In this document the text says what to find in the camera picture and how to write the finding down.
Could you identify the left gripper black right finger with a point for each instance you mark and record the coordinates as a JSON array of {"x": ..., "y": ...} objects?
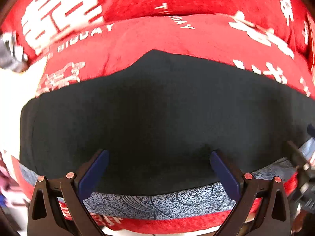
[{"x": 273, "y": 216}]

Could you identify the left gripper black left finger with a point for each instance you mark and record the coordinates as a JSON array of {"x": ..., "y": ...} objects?
[{"x": 57, "y": 205}]

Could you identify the black pants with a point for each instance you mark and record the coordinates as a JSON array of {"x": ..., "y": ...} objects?
[{"x": 158, "y": 119}]

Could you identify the blue grey patterned bedsheet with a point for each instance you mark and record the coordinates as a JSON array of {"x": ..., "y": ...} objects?
[{"x": 188, "y": 203}]

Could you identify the grey crumpled cloth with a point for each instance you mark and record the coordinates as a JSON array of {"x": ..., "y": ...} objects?
[{"x": 12, "y": 55}]

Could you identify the red blanket with white print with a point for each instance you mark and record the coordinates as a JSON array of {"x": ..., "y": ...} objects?
[{"x": 72, "y": 41}]

